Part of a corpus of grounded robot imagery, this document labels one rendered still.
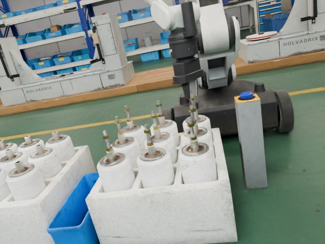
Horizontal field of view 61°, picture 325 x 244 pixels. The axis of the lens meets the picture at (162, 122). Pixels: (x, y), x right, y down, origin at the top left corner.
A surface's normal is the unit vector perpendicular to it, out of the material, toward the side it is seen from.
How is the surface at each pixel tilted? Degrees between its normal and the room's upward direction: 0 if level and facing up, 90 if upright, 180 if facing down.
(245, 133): 90
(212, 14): 41
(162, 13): 90
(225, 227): 90
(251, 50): 90
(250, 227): 0
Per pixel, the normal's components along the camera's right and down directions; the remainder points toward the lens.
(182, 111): -0.21, -0.40
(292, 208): -0.19, -0.93
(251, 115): -0.12, 0.35
